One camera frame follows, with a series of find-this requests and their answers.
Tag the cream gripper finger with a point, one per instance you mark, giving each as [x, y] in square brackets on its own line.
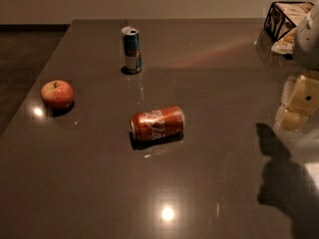
[299, 101]

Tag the red coke can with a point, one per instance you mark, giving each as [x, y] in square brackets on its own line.
[157, 124]

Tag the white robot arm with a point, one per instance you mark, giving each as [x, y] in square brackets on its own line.
[305, 49]

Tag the blue silver energy drink can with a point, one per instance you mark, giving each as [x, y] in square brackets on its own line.
[132, 49]

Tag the snack packets in basket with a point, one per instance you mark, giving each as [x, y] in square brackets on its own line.
[284, 45]

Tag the red apple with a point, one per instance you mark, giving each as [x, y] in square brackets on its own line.
[57, 95]

